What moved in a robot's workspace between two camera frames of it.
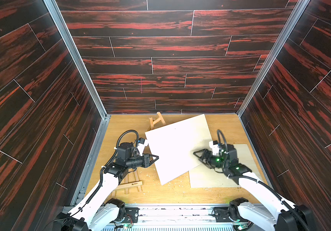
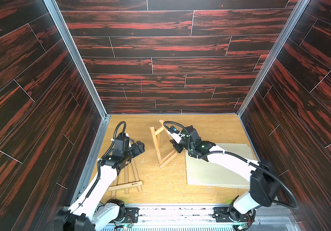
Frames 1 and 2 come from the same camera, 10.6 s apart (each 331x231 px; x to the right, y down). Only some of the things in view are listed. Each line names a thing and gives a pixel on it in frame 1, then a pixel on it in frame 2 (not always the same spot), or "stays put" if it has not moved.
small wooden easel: [127, 185] stays put
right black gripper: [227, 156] to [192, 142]
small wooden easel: [152, 122] to [157, 141]
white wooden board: [174, 145] to [200, 172]
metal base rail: [173, 216] stays put
